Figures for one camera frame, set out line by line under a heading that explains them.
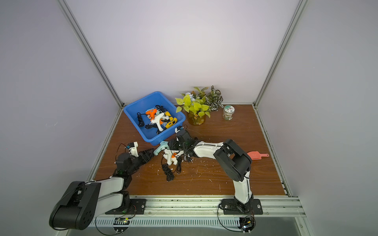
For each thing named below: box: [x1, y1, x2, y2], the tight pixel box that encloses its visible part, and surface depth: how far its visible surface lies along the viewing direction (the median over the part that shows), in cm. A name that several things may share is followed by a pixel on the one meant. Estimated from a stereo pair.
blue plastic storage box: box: [123, 91, 187, 146], surface depth 108 cm
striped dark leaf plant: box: [204, 85, 224, 112], surface depth 94 cm
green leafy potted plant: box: [175, 87, 212, 126], surface depth 92 cm
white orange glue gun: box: [162, 148, 185, 166], surface depth 90 cm
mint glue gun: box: [153, 141, 170, 156], surface depth 94 cm
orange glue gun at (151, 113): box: [145, 108, 158, 121], surface depth 112 cm
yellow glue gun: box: [164, 111, 178, 129], surface depth 106 cm
